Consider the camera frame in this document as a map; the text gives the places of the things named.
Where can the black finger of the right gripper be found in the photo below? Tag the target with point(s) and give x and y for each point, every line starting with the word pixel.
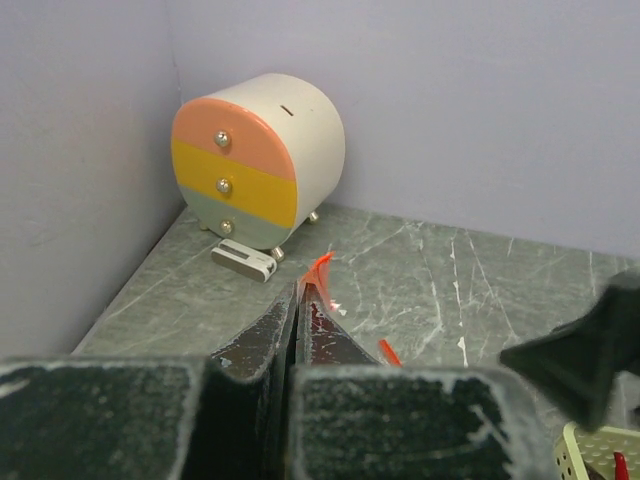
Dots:
pixel 576 364

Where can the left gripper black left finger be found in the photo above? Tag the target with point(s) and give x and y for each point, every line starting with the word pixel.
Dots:
pixel 215 416

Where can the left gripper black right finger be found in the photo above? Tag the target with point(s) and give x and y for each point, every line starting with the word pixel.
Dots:
pixel 350 417

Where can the clear zip bag orange zipper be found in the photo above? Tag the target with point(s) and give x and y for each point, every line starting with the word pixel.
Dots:
pixel 322 280

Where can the cream plastic basket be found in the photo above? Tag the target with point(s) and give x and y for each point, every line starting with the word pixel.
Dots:
pixel 576 450

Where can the red chili pepper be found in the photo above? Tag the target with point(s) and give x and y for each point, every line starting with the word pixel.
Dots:
pixel 621 470

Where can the round pastel drawer cabinet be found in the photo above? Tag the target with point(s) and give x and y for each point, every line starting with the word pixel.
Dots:
pixel 253 161

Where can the small white metal bracket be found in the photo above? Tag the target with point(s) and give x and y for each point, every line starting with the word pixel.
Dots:
pixel 244 260

